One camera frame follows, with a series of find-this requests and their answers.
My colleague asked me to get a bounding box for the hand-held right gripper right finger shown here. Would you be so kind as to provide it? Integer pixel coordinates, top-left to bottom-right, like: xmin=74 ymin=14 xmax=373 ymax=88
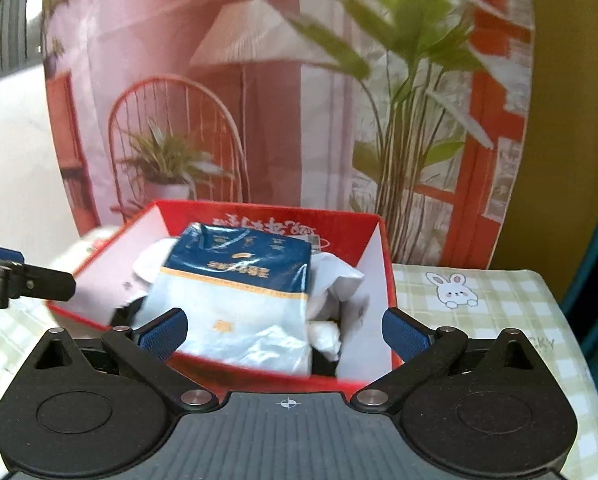
xmin=351 ymin=308 xmax=527 ymax=409

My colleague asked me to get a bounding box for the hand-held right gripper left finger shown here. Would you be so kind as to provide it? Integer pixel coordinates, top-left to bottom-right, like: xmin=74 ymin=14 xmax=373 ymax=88
xmin=31 ymin=307 xmax=219 ymax=410

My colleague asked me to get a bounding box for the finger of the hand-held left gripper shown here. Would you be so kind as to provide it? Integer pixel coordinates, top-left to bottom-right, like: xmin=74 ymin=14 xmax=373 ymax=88
xmin=0 ymin=241 xmax=26 ymax=265
xmin=0 ymin=255 xmax=78 ymax=309

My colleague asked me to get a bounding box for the white mesh laundry bag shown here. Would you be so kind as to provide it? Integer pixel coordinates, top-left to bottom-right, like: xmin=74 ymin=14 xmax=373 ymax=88
xmin=129 ymin=238 xmax=367 ymax=364

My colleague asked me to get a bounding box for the blue and white tissue packet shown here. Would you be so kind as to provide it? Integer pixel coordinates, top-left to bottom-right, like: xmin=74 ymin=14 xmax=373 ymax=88
xmin=141 ymin=222 xmax=314 ymax=377

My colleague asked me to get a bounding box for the red cardboard box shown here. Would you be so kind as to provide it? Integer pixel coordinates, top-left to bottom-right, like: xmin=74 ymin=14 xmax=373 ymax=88
xmin=46 ymin=199 xmax=400 ymax=397

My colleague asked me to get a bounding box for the dark cloth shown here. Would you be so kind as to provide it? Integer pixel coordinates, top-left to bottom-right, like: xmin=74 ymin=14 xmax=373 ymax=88
xmin=110 ymin=296 xmax=148 ymax=330

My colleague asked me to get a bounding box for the checkered tablecloth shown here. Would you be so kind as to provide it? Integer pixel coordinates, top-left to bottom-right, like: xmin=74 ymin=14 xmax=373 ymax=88
xmin=0 ymin=225 xmax=598 ymax=480

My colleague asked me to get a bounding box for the printed backdrop cloth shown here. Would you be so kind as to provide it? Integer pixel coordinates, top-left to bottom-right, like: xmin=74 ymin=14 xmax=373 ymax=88
xmin=41 ymin=0 xmax=537 ymax=269

